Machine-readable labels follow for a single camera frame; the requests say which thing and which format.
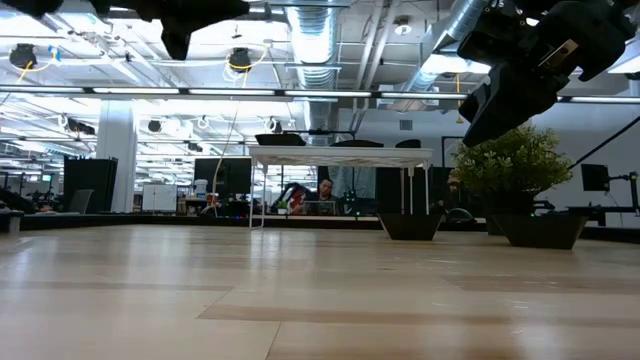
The black partition panel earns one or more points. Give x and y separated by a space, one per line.
390 190

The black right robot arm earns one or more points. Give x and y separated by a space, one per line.
575 5

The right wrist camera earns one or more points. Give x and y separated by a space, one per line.
492 35

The large silver ventilation duct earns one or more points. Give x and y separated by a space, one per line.
315 30

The white building pillar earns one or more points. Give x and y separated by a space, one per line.
116 165

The white plastic jug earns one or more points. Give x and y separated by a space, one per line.
201 190

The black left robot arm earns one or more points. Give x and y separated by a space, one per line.
35 5

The background black robot arm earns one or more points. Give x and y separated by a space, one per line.
357 202
290 192

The white low cabinet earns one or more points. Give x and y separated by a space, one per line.
160 197

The slanted silver ventilation duct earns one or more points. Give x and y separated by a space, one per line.
450 25

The grey wall vent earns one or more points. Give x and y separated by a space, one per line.
406 125

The black background desk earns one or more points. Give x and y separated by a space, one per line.
600 212

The black computer monitor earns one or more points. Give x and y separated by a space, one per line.
235 177

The black tall cabinet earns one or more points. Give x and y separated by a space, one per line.
102 182

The person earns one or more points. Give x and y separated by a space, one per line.
326 189

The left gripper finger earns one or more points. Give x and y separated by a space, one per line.
176 42
210 10

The yellow hanging pendant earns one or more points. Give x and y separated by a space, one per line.
457 80

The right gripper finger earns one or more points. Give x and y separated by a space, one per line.
515 105
475 102

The black monitor on arm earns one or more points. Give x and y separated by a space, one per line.
595 177

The green potted plant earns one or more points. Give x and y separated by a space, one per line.
510 165

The grey office chair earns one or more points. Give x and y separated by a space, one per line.
81 202

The black yellow-ringed ceiling speaker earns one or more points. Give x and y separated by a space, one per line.
240 60

